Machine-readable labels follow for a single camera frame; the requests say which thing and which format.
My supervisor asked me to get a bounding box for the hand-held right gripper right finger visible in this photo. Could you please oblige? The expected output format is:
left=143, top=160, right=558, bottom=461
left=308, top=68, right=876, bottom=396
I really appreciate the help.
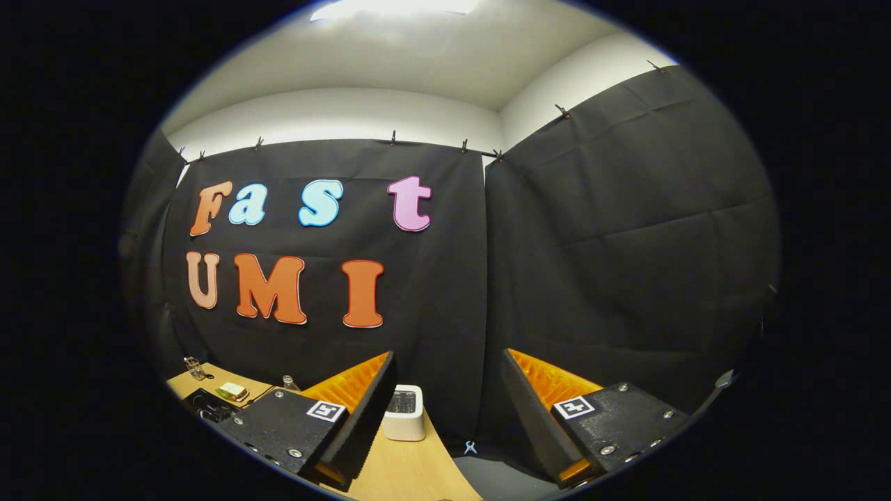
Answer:
left=503, top=348, right=697, bottom=491

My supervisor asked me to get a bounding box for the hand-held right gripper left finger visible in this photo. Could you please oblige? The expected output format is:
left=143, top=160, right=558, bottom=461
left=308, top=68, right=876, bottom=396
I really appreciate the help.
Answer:
left=221, top=350, right=399, bottom=491

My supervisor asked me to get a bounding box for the white toaster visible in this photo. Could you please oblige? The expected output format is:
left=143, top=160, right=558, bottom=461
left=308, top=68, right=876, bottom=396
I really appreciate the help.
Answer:
left=381, top=385, right=427, bottom=442

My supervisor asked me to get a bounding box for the black backdrop cloth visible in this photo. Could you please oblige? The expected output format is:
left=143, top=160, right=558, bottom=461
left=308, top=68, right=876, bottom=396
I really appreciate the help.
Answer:
left=118, top=64, right=780, bottom=481

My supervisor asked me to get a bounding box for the row of black cloth clips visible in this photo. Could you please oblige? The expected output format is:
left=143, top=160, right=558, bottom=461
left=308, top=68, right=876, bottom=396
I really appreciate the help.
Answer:
left=176, top=59, right=669, bottom=162

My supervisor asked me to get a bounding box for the large ceiling light panel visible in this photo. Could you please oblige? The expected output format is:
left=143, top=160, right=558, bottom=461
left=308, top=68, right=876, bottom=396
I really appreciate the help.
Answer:
left=310, top=0, right=481, bottom=22

